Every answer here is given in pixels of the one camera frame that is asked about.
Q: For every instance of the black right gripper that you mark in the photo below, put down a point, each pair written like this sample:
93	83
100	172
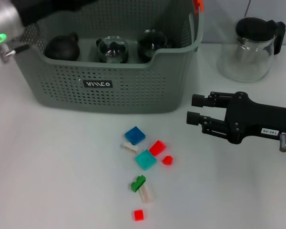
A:
257	120

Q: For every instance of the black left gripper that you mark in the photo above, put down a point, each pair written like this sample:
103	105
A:
50	8

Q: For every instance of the blue square building brick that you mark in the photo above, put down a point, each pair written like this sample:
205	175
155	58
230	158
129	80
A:
134	135

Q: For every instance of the cyan square building brick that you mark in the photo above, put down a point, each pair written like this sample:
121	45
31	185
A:
145	159

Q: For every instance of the small white building brick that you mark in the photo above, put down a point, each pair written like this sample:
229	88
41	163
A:
131	147

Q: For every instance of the glass teacup with black sleeve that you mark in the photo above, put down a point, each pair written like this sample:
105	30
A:
113	51
150	45

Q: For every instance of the green stepped building brick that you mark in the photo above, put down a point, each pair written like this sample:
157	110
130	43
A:
137	183

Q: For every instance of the translucent white building brick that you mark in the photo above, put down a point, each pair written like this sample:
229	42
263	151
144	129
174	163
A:
146	194

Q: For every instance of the small red square brick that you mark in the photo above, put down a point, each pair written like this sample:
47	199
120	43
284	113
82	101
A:
138	215

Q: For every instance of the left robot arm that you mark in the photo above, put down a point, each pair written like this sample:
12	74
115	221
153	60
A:
4	21

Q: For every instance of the grey-green perforated storage bin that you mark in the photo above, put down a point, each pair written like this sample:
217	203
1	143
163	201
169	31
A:
171	95

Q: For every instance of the dark clay teapot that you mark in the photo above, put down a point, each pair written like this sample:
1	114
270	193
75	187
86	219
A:
62	48

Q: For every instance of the red rectangular building brick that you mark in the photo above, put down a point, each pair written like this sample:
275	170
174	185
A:
157	148

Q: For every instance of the small red round-top brick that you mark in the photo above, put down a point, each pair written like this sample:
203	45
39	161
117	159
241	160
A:
167	160

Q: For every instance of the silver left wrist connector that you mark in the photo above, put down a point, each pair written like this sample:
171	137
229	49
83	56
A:
4	53

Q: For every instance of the glass teapot with black lid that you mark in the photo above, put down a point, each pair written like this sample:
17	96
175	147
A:
252	28

